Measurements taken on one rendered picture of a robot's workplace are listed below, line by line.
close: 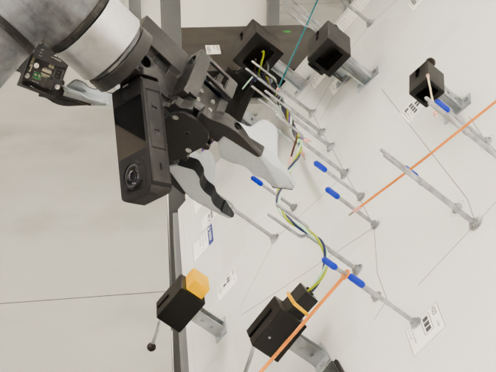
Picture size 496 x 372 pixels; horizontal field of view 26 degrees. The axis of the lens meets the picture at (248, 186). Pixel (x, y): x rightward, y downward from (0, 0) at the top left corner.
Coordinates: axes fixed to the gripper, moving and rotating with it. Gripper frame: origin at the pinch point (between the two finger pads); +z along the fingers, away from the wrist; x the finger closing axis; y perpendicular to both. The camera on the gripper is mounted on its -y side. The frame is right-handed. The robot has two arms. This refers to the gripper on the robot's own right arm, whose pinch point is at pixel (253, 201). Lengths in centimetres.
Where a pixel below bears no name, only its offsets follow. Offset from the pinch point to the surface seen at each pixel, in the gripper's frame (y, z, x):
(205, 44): 104, 27, 75
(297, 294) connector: 6.3, 18.6, 12.5
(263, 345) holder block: 0.4, 19.1, 16.7
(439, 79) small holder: 35.9, 18.9, -3.4
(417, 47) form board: 59, 26, 9
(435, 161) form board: 27.8, 24.5, 0.1
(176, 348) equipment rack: 56, 63, 102
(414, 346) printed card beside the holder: -2.1, 24.0, -2.2
